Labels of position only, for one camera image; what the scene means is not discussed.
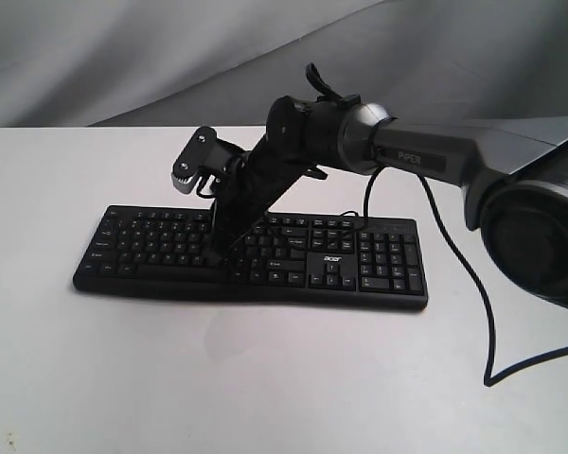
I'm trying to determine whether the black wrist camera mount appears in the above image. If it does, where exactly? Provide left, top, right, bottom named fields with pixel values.
left=170, top=126, right=247, bottom=200

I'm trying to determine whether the grey backdrop cloth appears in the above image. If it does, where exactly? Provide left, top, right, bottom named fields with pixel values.
left=0, top=1, right=568, bottom=127

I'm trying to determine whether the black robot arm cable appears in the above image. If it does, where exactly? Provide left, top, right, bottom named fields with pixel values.
left=305, top=62, right=568, bottom=388

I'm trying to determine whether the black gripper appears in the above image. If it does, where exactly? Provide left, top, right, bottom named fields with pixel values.
left=204, top=136, right=312, bottom=266

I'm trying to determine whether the black keyboard USB cable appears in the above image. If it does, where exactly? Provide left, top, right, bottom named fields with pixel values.
left=336, top=210, right=366, bottom=231

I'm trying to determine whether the black Acer keyboard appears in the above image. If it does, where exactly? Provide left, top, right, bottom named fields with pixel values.
left=73, top=205, right=428, bottom=311

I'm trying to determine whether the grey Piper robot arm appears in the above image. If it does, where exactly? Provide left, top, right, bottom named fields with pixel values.
left=211, top=96, right=568, bottom=308

